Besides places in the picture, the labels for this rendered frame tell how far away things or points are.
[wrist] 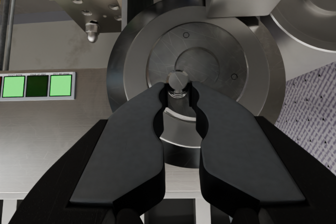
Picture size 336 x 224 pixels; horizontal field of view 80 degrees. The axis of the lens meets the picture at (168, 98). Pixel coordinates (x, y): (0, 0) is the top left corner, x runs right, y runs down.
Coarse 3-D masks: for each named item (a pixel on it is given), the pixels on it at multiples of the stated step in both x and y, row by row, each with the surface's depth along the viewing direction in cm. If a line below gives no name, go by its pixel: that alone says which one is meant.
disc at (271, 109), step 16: (160, 0) 18; (176, 0) 18; (192, 0) 18; (144, 16) 18; (240, 16) 17; (128, 32) 17; (256, 32) 17; (112, 48) 17; (128, 48) 17; (272, 48) 17; (112, 64) 17; (272, 64) 17; (112, 80) 17; (272, 80) 16; (112, 96) 17; (272, 96) 16; (112, 112) 17; (272, 112) 16; (176, 160) 16; (192, 160) 16
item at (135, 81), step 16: (160, 16) 17; (176, 16) 17; (192, 16) 16; (144, 32) 16; (160, 32) 16; (240, 32) 16; (144, 48) 16; (256, 48) 16; (128, 64) 16; (144, 64) 16; (256, 64) 16; (128, 80) 16; (144, 80) 16; (256, 80) 16; (128, 96) 16; (256, 96) 15; (256, 112) 15; (176, 128) 15; (192, 128) 15; (176, 144) 15; (192, 144) 15
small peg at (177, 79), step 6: (174, 72) 12; (180, 72) 12; (168, 78) 12; (174, 78) 12; (180, 78) 12; (186, 78) 12; (168, 84) 12; (174, 84) 12; (180, 84) 12; (186, 84) 12; (168, 90) 13; (174, 90) 12; (180, 90) 12; (186, 90) 13; (174, 96) 13; (180, 96) 13
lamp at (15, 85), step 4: (4, 80) 51; (8, 80) 51; (12, 80) 51; (16, 80) 51; (20, 80) 51; (4, 84) 51; (8, 84) 51; (12, 84) 51; (16, 84) 51; (20, 84) 51; (4, 88) 51; (8, 88) 51; (12, 88) 51; (16, 88) 51; (20, 88) 50; (4, 92) 50; (8, 92) 50; (12, 92) 50; (16, 92) 50; (20, 92) 50
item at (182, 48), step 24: (192, 24) 15; (168, 48) 15; (192, 48) 15; (216, 48) 15; (240, 48) 15; (168, 72) 15; (192, 72) 15; (216, 72) 15; (240, 72) 14; (168, 96) 14; (240, 96) 14; (192, 120) 15
